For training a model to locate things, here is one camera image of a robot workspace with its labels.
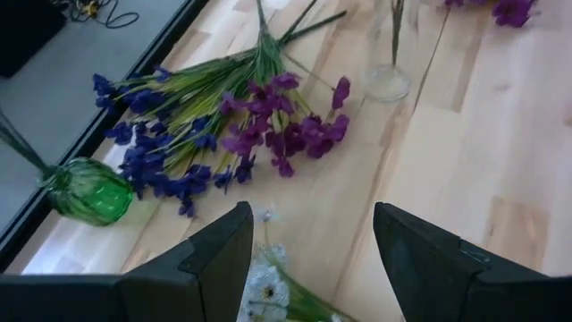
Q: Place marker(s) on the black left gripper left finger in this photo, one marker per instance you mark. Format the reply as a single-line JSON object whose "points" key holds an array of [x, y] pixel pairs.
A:
{"points": [[210, 268]]}

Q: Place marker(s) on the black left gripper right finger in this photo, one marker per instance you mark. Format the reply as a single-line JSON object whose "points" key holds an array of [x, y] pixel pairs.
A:
{"points": [[429, 268]]}

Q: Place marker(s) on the blue artificial flower bunch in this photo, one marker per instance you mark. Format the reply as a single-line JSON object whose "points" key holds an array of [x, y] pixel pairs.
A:
{"points": [[147, 170], [138, 100]]}

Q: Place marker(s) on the green glass vase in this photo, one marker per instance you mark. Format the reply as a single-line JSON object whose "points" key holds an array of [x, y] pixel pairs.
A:
{"points": [[89, 192]]}

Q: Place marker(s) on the tall clear glass vase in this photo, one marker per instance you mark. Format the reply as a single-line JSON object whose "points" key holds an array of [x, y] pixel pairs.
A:
{"points": [[386, 85]]}

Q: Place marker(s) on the yellow power plug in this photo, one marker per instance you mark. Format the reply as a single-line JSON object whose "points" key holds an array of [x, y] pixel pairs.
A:
{"points": [[91, 8]]}

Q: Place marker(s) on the black aluminium table frame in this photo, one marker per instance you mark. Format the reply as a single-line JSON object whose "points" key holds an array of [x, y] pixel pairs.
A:
{"points": [[111, 116]]}

